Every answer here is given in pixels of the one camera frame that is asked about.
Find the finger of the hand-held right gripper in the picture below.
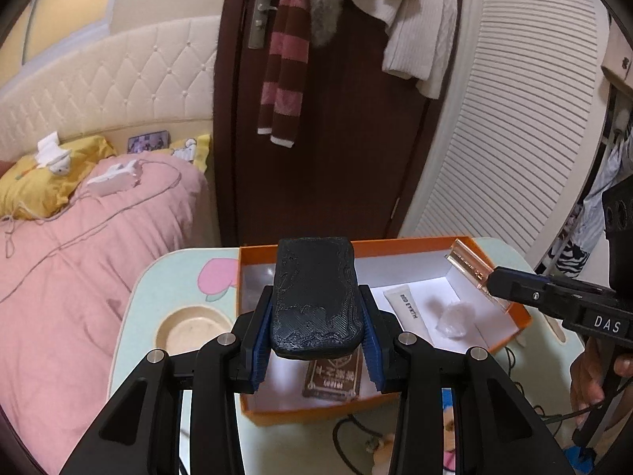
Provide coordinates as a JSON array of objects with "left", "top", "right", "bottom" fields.
[{"left": 487, "top": 266, "right": 585, "bottom": 321}]

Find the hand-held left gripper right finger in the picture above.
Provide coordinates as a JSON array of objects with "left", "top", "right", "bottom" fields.
[{"left": 358, "top": 284, "right": 577, "bottom": 475}]

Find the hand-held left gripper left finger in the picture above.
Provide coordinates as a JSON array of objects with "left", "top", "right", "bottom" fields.
[{"left": 59, "top": 284, "right": 275, "bottom": 475}]

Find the dark brown packet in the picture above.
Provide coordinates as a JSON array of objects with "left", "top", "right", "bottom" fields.
[{"left": 303, "top": 353, "right": 367, "bottom": 399}]

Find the clear rectangular bottle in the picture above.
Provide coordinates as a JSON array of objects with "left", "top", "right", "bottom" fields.
[{"left": 445, "top": 238, "right": 515, "bottom": 315}]

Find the orange cardboard box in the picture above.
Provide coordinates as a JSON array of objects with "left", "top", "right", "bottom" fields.
[{"left": 237, "top": 236, "right": 534, "bottom": 429}]

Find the black marbled pouch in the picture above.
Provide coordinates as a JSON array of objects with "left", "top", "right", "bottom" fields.
[{"left": 269, "top": 236, "right": 366, "bottom": 359}]

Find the white plastic wrap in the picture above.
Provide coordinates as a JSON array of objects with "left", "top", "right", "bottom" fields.
[{"left": 435, "top": 299, "right": 478, "bottom": 340}]

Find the plush dog with blue cap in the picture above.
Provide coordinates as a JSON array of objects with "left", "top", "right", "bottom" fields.
[{"left": 442, "top": 388, "right": 458, "bottom": 468}]

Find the person's right hand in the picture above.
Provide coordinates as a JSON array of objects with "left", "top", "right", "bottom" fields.
[{"left": 570, "top": 349, "right": 633, "bottom": 429}]

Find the zebra print cloth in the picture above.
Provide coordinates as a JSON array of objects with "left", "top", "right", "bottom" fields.
[{"left": 549, "top": 198, "right": 601, "bottom": 278}]

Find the white tube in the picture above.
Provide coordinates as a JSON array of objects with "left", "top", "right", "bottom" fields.
[{"left": 383, "top": 284, "right": 436, "bottom": 344}]

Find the hanging pale cloth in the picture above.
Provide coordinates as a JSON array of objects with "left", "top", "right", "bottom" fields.
[{"left": 581, "top": 109, "right": 633, "bottom": 238}]

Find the white louvered wardrobe door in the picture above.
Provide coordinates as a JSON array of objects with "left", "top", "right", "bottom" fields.
[{"left": 398, "top": 0, "right": 611, "bottom": 273}]

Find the pink blanket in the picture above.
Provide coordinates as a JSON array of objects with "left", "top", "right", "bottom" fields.
[{"left": 0, "top": 156, "right": 211, "bottom": 475}]

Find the dark brown door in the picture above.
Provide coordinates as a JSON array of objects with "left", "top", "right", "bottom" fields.
[{"left": 215, "top": 0, "right": 468, "bottom": 248}]

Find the yellow cartoon pillow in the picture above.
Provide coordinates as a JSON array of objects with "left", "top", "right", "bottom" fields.
[{"left": 171, "top": 133, "right": 212, "bottom": 174}]

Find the white tissue on pillow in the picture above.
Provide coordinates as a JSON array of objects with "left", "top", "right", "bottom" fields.
[{"left": 37, "top": 131, "right": 75, "bottom": 176}]

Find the red pink striped scarf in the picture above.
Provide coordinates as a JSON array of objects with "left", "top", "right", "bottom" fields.
[{"left": 257, "top": 0, "right": 312, "bottom": 149}]

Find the white knit sweater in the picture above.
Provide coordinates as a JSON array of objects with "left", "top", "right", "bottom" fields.
[{"left": 346, "top": 0, "right": 458, "bottom": 100}]

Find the cream tufted headboard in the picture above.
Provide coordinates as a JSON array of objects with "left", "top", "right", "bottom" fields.
[{"left": 0, "top": 15, "right": 221, "bottom": 164}]

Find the grey fur trim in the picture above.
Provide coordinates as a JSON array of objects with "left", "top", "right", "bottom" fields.
[{"left": 311, "top": 0, "right": 344, "bottom": 48}]

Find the black cable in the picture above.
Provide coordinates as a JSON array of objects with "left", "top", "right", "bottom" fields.
[
  {"left": 495, "top": 346, "right": 584, "bottom": 424},
  {"left": 332, "top": 413, "right": 391, "bottom": 475}
]

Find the small photo frame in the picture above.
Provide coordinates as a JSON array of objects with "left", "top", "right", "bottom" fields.
[{"left": 127, "top": 131, "right": 170, "bottom": 154}]

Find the grey cable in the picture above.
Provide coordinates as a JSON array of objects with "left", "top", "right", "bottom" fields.
[{"left": 0, "top": 158, "right": 181, "bottom": 302}]

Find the metal door handle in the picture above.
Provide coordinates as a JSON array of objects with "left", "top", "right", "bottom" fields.
[{"left": 248, "top": 0, "right": 278, "bottom": 50}]

